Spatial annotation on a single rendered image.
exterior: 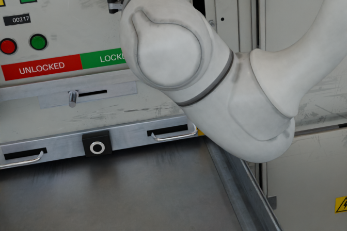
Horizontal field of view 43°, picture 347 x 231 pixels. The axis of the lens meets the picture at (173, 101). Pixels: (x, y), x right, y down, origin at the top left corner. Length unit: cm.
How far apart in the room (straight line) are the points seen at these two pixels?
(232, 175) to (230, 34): 31
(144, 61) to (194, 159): 54
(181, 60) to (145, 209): 46
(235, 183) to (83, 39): 42
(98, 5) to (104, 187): 37
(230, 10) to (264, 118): 47
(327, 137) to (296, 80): 65
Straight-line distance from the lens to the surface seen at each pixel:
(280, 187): 122
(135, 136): 101
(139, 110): 99
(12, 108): 100
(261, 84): 54
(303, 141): 117
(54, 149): 102
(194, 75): 48
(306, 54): 55
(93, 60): 94
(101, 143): 98
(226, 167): 94
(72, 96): 94
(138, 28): 48
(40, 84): 92
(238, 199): 86
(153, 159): 100
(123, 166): 100
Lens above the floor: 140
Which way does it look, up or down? 26 degrees down
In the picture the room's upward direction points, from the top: 7 degrees counter-clockwise
